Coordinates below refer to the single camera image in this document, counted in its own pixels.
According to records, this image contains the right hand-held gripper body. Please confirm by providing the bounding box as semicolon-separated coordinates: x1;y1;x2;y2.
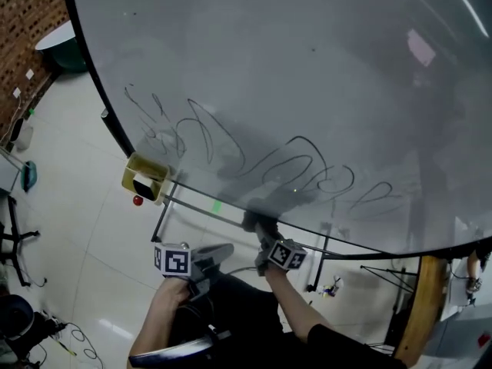
253;238;308;277

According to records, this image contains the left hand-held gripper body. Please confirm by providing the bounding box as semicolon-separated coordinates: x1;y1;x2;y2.
154;243;221;301

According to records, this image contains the brown wiping cloth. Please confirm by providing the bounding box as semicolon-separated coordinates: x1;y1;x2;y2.
241;209;278;233

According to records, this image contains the large whiteboard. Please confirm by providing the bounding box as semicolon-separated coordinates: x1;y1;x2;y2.
60;0;492;292

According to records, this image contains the person's left forearm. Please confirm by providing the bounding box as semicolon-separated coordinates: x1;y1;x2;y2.
128;277;193;361

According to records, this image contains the person's right forearm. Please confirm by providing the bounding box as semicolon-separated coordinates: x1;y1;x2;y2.
264;265;335;344

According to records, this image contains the black rectangular device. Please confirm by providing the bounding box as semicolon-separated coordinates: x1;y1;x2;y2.
132;177;154;198

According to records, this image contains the small colourful toy pile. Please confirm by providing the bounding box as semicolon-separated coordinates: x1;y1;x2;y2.
321;274;344;298

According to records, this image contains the person's black clothing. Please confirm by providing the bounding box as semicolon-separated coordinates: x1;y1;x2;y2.
128;273;408;369

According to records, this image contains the beige plastic tray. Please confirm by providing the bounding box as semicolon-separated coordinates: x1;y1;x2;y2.
121;151;171;206

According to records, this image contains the black office chair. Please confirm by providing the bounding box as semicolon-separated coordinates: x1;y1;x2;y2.
0;196;42;288

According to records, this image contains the teal dustpan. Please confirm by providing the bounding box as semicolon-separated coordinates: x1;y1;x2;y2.
21;160;38;192

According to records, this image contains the black round seat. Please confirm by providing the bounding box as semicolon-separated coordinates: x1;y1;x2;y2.
0;294;35;341

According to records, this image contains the white trash bin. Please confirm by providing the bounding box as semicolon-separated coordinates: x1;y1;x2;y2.
9;117;35;152

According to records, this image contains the round white table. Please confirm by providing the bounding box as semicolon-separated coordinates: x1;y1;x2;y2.
35;20;88;73

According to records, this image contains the wooden table with wire legs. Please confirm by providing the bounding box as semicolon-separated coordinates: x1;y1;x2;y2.
359;254;451;367

